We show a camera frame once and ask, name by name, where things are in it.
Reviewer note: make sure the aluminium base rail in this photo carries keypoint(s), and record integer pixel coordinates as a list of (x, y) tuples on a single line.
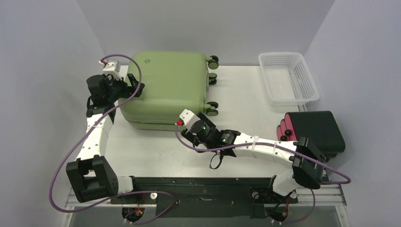
[(328, 195)]

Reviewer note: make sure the white perforated plastic basket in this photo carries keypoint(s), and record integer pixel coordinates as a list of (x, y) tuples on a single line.
[(287, 79)]

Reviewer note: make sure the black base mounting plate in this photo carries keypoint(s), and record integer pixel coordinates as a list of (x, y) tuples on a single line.
[(208, 198)]

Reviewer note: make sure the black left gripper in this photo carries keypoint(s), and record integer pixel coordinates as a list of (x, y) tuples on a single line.
[(109, 81)]

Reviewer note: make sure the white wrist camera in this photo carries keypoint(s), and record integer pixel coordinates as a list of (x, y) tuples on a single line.
[(188, 118), (113, 68)]

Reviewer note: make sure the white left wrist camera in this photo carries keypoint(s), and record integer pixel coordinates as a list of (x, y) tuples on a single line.
[(113, 68)]

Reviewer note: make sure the black and pink storage organizer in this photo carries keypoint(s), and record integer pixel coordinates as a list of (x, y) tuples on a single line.
[(318, 126)]

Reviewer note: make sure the green hard-shell suitcase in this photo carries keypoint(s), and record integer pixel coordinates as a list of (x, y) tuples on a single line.
[(174, 81)]

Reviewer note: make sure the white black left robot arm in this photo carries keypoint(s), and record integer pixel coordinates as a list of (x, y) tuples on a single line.
[(90, 175)]

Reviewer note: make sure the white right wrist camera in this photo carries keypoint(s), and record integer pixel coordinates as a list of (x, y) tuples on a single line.
[(188, 118)]

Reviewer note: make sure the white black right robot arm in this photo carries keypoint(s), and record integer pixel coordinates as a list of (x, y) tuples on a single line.
[(302, 159)]

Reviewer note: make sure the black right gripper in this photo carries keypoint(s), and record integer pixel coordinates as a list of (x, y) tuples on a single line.
[(194, 127)]

